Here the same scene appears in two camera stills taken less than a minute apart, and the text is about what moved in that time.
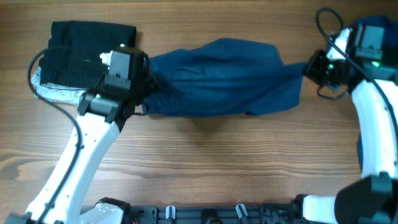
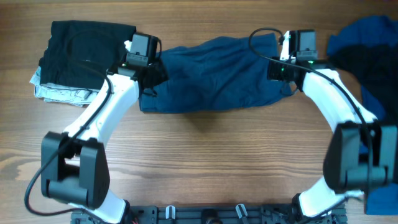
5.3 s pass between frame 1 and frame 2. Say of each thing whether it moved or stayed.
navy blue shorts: moved
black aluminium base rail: stayed
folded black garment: stayed
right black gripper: moved
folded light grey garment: stayed
